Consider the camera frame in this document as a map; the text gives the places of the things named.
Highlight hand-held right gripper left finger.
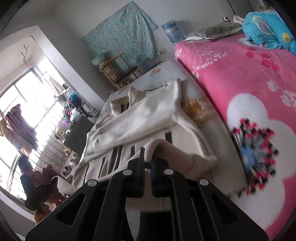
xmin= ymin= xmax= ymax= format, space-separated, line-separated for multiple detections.
xmin=25 ymin=147 xmax=146 ymax=241

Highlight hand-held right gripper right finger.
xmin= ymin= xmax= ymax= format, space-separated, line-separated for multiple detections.
xmin=150 ymin=162 xmax=270 ymax=241

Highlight beige zip jacket black trim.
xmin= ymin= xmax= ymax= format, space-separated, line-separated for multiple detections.
xmin=57 ymin=78 xmax=218 ymax=209

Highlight hanging dark clothes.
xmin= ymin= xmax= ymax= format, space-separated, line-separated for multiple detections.
xmin=0 ymin=104 xmax=38 ymax=157

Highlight black cabinet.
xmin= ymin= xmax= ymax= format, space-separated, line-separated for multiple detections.
xmin=63 ymin=115 xmax=95 ymax=156

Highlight row of shoes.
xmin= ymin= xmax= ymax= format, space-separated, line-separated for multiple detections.
xmin=61 ymin=148 xmax=80 ymax=181

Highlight plaid floral tablecloth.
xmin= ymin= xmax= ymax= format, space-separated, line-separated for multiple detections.
xmin=102 ymin=59 xmax=248 ymax=241

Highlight cluttered pile of belongings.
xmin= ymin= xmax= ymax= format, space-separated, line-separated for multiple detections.
xmin=55 ymin=93 xmax=100 ymax=139

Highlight dark maroon garment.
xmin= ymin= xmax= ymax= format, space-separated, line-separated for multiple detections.
xmin=21 ymin=155 xmax=70 ymax=223

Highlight wooden chair dark seat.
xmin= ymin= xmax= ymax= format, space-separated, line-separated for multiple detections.
xmin=97 ymin=53 xmax=142 ymax=90

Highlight metal window railing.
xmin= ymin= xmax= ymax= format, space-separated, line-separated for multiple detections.
xmin=30 ymin=120 xmax=70 ymax=176

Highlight patterned box stack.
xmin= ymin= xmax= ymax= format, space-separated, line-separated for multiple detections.
xmin=100 ymin=62 xmax=118 ymax=88

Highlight teal plastic basin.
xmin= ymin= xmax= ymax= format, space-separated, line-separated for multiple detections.
xmin=91 ymin=53 xmax=107 ymax=66

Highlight hanging white garment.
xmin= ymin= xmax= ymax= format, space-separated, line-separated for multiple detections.
xmin=44 ymin=74 xmax=70 ymax=95

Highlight pink floral blanket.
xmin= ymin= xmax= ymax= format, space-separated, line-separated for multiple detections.
xmin=173 ymin=32 xmax=296 ymax=241

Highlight blue water jug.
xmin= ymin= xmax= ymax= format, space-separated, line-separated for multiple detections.
xmin=161 ymin=20 xmax=185 ymax=44

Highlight grey floral pillow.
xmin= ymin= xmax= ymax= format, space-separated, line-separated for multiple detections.
xmin=185 ymin=22 xmax=243 ymax=43

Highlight blue cartoon print cloth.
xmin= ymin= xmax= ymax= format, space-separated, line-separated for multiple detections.
xmin=242 ymin=10 xmax=296 ymax=52

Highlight teal floral wall cloth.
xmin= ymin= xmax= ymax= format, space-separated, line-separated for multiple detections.
xmin=80 ymin=2 xmax=158 ymax=71

